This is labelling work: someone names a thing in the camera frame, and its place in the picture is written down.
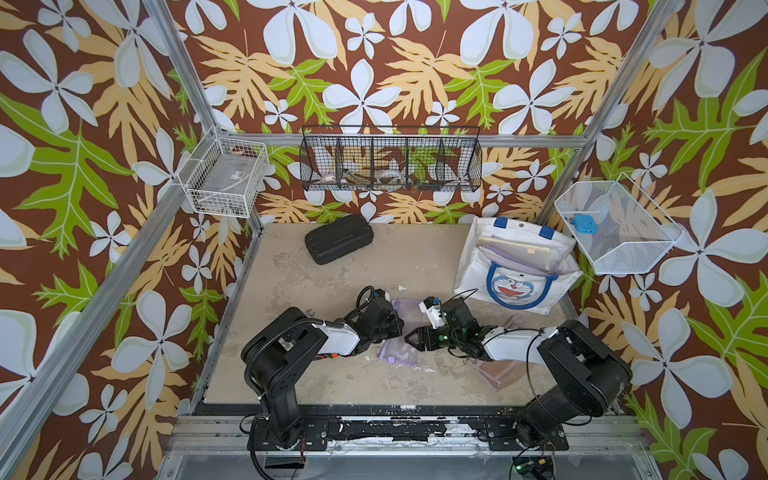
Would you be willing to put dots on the purple mesh pouch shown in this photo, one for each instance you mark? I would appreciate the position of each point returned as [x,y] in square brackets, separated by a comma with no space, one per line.
[396,351]

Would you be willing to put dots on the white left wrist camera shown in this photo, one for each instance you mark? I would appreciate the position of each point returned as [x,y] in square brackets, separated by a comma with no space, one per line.
[383,294]

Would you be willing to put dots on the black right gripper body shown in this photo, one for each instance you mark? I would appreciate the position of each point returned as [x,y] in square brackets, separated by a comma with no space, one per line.
[439,338]

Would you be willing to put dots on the black hard zipper case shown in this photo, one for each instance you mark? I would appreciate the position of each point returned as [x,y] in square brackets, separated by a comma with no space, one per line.
[332,241]

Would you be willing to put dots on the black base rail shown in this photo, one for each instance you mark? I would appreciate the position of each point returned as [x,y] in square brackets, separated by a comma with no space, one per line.
[325,428]

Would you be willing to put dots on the small blue object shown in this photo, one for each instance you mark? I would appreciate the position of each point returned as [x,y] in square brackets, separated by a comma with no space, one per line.
[584,224]

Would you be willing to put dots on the white wire basket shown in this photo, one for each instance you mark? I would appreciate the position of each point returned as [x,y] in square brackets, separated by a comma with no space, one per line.
[223,175]

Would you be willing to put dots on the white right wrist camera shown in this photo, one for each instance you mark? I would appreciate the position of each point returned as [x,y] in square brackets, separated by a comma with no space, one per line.
[431,307]

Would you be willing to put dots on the pink mesh pouch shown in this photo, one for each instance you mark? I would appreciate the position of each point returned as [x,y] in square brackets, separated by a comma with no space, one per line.
[500,374]

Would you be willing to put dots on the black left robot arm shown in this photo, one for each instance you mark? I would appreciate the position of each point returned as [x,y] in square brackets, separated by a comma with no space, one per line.
[277,357]

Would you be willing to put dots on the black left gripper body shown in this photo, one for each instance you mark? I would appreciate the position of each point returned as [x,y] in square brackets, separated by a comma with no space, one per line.
[390,329]

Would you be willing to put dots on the black wire basket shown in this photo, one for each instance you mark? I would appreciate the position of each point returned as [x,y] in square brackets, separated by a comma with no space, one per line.
[390,158]

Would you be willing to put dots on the white hexagonal mesh basket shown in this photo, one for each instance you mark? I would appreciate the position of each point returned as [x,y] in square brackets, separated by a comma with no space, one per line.
[634,231]

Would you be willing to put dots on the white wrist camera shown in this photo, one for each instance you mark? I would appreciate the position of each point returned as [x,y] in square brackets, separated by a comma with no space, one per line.
[383,294]
[431,307]

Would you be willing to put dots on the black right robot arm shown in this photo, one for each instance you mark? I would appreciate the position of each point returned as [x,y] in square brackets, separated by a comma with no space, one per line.
[588,375]

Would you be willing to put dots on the white Doraemon canvas bag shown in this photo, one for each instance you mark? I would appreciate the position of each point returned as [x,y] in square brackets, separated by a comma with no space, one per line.
[509,283]

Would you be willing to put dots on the cream mesh pouch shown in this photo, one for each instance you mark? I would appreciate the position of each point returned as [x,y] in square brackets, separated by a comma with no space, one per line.
[532,255]

